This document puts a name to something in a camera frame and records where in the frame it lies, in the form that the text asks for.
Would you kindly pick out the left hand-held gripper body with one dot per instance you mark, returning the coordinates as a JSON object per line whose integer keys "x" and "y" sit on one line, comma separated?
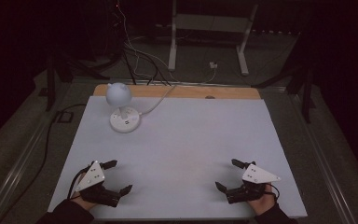
{"x": 90, "y": 178}

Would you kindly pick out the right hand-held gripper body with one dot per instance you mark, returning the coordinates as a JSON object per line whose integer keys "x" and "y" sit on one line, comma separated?
{"x": 254, "y": 177}

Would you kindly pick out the white round-head desk lamp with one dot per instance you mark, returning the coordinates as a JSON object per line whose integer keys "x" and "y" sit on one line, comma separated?
{"x": 124, "y": 122}

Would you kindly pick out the person's left hand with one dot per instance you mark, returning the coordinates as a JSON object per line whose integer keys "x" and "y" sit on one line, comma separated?
{"x": 85, "y": 203}

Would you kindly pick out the person's right hand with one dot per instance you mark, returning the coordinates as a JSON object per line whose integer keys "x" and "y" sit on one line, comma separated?
{"x": 262, "y": 203}

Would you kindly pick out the white table sheet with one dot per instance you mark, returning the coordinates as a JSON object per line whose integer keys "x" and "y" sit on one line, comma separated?
{"x": 183, "y": 140}

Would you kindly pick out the black square floor box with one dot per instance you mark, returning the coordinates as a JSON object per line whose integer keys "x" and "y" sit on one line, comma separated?
{"x": 64, "y": 117}

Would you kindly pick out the black stand leg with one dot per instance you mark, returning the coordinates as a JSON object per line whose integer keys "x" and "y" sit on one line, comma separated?
{"x": 306, "y": 99}
{"x": 50, "y": 88}

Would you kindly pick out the white plug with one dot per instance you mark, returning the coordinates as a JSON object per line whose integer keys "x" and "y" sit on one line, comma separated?
{"x": 213, "y": 65}

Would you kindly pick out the grey metal stand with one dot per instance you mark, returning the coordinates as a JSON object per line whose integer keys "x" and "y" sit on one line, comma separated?
{"x": 172, "y": 46}

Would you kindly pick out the metal floor rail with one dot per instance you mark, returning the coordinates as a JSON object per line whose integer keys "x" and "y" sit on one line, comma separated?
{"x": 18, "y": 165}
{"x": 323, "y": 161}

